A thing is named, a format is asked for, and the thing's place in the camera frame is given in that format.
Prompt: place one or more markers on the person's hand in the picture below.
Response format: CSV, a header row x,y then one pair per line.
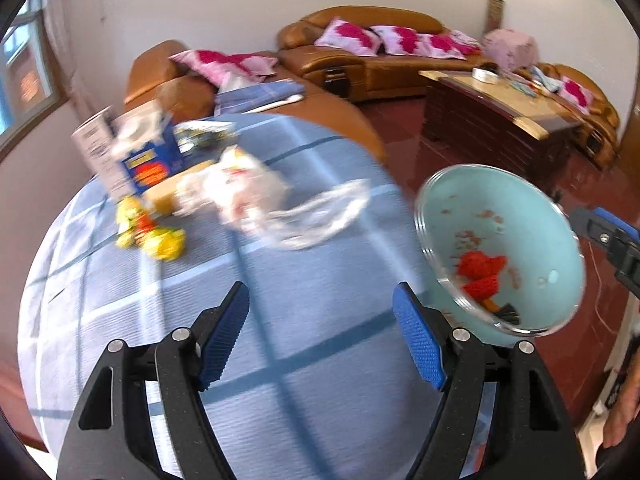
x,y
624,410

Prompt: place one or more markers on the pink pillow middle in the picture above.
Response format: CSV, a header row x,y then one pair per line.
x,y
400,40

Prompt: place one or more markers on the dark wooden coffee table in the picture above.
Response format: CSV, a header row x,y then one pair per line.
x,y
496,125

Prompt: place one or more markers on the light blue plastic basin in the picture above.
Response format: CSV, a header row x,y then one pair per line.
x,y
477,207

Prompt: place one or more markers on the yellow snack wrapper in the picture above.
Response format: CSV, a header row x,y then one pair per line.
x,y
136,227

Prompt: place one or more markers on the red mesh bag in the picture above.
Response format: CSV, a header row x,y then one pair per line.
x,y
481,274

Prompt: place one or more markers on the window with frame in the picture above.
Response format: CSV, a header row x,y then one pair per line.
x,y
31,84

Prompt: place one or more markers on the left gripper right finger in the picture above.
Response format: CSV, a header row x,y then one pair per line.
x,y
529,435

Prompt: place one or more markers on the pink pillow left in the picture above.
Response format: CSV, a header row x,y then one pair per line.
x,y
344,35

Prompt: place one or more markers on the folded blue checked cloth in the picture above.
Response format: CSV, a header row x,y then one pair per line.
x,y
249,98

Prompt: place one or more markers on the beige curtain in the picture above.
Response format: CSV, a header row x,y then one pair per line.
x,y
56,15

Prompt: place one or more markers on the brown leather long sofa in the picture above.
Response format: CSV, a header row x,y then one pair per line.
x,y
363,79

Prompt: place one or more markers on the clear plastic bag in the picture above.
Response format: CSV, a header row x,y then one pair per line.
x,y
251,198

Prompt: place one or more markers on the pink pillow on chaise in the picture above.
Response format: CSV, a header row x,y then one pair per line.
x,y
216,66

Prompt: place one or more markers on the blue checked tablecloth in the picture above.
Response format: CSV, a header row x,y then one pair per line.
x,y
320,384

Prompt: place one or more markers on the clear dark snack packet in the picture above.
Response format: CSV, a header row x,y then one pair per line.
x,y
196,136

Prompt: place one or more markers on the wooden board against wall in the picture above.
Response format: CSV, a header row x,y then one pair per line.
x,y
494,15

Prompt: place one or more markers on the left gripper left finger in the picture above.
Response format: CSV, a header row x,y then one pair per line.
x,y
110,435

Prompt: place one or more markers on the pink pillow on armchair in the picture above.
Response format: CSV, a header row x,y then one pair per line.
x,y
575,94

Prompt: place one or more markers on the brown leather armchair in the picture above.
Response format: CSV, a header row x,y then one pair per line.
x,y
597,136

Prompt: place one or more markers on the blue Look milk carton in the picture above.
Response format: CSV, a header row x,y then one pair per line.
x,y
146,146

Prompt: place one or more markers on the yellow sponge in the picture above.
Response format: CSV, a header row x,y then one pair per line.
x,y
162,198

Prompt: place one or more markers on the pink covered stool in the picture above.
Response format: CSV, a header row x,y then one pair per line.
x,y
510,49

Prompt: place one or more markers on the pink pillow right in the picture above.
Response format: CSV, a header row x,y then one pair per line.
x,y
453,44

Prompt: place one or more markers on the white milk carton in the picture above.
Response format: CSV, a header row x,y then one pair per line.
x,y
94,139

